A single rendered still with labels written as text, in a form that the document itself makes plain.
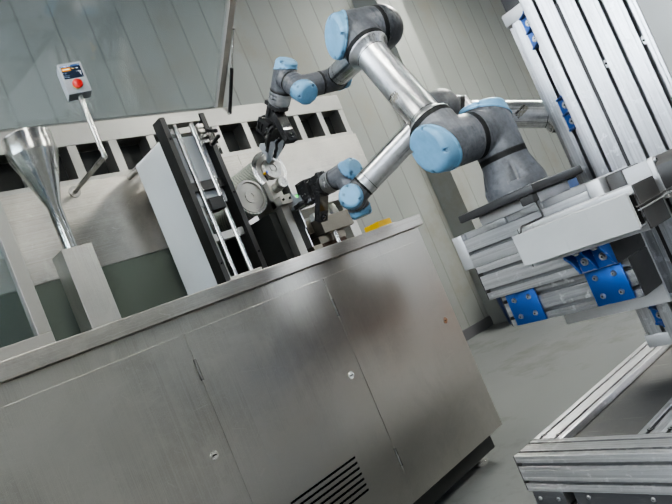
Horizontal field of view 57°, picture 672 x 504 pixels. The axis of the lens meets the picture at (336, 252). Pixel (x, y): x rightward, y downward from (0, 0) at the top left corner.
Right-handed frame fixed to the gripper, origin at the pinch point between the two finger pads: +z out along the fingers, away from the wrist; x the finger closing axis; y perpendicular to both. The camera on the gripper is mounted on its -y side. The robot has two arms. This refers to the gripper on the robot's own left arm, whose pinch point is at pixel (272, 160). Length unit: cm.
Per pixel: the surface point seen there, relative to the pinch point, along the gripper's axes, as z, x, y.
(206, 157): -7.8, 31.6, -3.2
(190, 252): 25.4, 35.0, -5.4
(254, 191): 8.9, 9.2, -3.3
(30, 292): 1, 97, -31
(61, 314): 44, 73, 5
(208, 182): -2.3, 33.9, -8.6
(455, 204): 112, -269, 58
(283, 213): 12.4, 4.9, -14.8
